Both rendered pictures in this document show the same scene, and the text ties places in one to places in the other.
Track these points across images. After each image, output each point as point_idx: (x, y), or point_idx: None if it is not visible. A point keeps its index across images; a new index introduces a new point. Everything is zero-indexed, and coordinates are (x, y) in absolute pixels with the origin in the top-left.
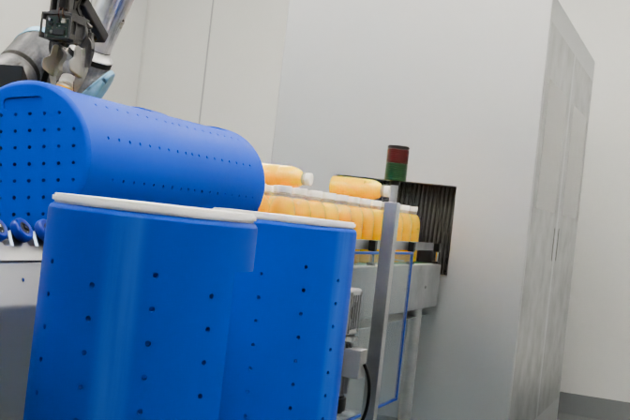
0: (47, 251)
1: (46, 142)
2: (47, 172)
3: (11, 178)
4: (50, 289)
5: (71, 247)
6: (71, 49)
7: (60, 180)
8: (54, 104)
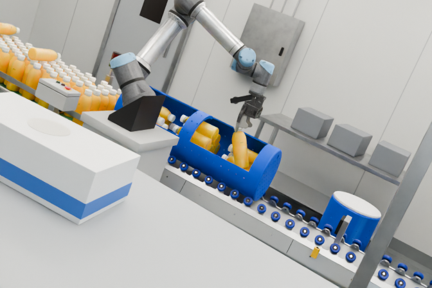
0: (368, 229)
1: (274, 168)
2: (270, 178)
3: (264, 184)
4: (367, 236)
5: (375, 227)
6: (146, 67)
7: (270, 179)
8: (279, 155)
